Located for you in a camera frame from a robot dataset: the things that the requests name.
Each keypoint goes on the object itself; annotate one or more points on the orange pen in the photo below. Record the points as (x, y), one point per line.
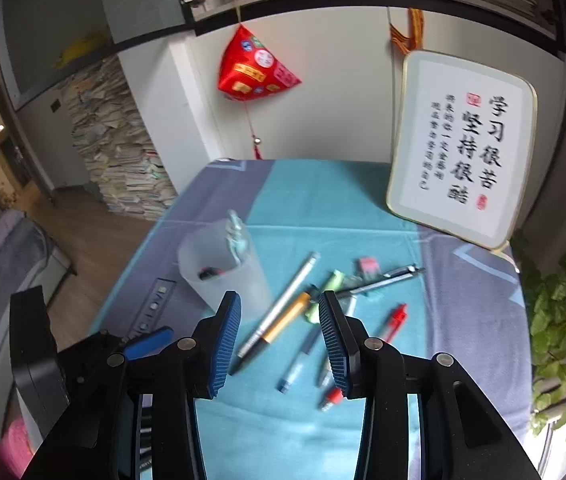
(290, 315)

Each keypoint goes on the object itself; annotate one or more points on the red hanging ornament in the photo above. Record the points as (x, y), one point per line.
(253, 67)

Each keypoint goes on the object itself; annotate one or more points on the black pen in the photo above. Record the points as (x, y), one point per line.
(393, 275)

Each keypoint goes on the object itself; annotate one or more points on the green potted plant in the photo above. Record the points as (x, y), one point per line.
(563, 320)

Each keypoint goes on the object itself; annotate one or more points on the silver pen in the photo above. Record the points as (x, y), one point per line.
(293, 285)

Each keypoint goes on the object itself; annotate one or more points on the glass cabinet door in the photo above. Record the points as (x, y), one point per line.
(63, 20)

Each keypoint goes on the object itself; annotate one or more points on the grey sofa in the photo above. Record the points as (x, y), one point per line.
(3, 270)

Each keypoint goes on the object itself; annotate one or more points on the clear white pen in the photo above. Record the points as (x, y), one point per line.
(350, 305)

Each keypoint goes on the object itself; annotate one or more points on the blue patterned tablecloth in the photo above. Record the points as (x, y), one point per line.
(313, 200)

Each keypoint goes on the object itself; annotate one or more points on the teal novelty pen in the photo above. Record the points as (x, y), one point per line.
(237, 240)

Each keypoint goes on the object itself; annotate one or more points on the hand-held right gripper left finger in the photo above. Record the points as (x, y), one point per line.
(225, 340)

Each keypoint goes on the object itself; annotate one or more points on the blue capped pen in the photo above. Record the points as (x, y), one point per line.
(293, 372)

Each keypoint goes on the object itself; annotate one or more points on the pink eraser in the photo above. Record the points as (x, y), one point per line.
(368, 266)

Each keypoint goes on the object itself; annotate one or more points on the framed calligraphy board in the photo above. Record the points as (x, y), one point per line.
(463, 150)

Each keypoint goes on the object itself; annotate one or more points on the orange knot tassel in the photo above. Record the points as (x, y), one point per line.
(413, 30)

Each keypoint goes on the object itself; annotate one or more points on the red pen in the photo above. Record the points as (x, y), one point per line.
(394, 320)

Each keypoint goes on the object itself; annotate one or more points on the light green novelty pen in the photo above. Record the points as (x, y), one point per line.
(337, 278)

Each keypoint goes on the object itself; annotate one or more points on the frosted plastic pen cup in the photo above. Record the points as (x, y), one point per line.
(213, 282)

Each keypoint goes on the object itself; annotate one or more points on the tall pile of books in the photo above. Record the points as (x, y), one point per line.
(113, 150)

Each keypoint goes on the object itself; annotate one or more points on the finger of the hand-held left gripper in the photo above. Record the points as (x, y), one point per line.
(150, 342)

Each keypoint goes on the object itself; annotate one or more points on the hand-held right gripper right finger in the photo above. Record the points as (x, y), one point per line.
(335, 345)

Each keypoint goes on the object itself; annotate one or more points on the pink cloth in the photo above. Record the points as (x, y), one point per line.
(10, 450)

